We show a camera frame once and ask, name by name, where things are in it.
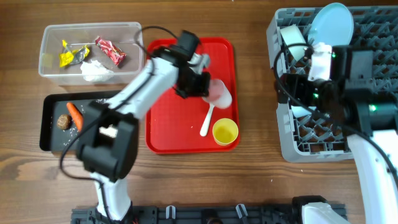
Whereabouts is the orange carrot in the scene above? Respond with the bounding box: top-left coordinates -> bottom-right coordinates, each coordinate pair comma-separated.
67,102 -> 83,132

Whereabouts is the clear plastic waste bin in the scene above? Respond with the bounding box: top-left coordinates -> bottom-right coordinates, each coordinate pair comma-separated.
38,22 -> 145,85

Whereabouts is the left black cable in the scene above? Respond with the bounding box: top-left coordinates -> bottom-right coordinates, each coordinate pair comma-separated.
58,25 -> 180,224

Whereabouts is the white plastic spoon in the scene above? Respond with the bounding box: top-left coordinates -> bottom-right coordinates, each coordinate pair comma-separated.
200,103 -> 215,137

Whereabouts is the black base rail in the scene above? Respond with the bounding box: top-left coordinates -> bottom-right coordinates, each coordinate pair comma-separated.
70,203 -> 346,224

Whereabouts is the white tissue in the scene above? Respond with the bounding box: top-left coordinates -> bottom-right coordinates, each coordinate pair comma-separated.
80,60 -> 114,82

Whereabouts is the light blue plate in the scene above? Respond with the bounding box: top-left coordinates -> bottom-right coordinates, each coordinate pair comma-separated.
308,2 -> 354,46

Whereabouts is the black waste tray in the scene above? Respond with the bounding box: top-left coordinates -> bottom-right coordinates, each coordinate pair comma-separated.
39,90 -> 119,152

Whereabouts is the yellow cup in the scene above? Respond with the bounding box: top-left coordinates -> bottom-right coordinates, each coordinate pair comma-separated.
212,118 -> 239,146

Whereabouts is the blue bowl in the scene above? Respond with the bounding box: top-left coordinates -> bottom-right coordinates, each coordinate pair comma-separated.
291,106 -> 312,118

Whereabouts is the red snack wrapper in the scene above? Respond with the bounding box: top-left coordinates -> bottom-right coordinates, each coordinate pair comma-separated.
94,36 -> 127,67

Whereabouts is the grey dishwasher rack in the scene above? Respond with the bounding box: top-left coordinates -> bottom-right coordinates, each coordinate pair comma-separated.
266,6 -> 397,162

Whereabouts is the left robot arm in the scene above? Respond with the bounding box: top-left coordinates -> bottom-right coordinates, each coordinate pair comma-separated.
76,45 -> 210,223

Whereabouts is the red serving tray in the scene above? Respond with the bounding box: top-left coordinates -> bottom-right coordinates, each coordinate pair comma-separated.
145,37 -> 240,154

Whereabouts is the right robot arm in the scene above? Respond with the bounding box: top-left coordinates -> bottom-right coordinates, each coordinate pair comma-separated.
273,44 -> 397,223

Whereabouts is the yellow silver wrapper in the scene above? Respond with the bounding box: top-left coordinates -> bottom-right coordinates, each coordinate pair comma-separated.
59,40 -> 90,68

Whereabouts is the brown food scrap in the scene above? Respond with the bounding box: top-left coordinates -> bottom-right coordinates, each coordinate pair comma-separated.
57,114 -> 72,130

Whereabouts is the white rice pile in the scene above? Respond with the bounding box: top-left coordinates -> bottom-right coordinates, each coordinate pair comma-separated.
61,99 -> 118,138

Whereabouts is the green bowl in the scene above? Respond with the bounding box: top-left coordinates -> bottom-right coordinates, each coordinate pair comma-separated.
280,24 -> 306,61

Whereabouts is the pink cup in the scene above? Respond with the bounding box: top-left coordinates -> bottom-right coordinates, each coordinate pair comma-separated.
202,79 -> 232,109

